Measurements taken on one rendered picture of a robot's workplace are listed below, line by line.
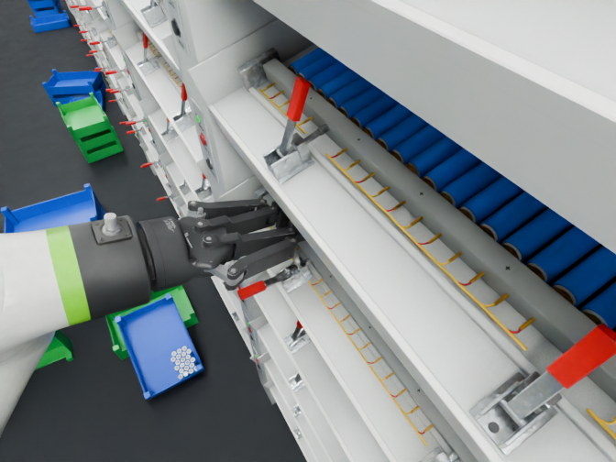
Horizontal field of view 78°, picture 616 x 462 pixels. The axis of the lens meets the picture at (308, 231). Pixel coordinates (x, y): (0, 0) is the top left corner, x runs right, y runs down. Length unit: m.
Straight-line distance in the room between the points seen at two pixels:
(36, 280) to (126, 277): 0.07
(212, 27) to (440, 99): 0.34
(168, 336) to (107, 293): 1.18
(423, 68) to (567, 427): 0.21
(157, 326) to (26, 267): 1.21
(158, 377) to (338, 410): 0.99
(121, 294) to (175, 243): 0.07
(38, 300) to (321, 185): 0.25
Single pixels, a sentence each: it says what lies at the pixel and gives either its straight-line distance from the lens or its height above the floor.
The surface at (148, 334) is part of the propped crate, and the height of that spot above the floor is 0.07.
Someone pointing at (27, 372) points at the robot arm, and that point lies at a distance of 0.53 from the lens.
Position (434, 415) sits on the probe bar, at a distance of 0.44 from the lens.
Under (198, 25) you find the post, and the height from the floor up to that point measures 1.22.
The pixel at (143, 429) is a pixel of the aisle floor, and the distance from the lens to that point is 1.52.
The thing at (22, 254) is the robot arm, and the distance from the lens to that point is 0.39.
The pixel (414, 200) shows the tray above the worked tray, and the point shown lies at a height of 1.18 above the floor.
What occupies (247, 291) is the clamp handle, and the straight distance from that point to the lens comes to 0.49.
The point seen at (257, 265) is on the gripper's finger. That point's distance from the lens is 0.42.
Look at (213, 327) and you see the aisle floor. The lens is 1.60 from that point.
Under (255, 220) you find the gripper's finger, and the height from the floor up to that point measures 1.04.
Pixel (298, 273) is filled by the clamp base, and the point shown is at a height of 0.97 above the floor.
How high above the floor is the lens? 1.38
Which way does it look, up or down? 49 degrees down
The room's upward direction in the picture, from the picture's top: straight up
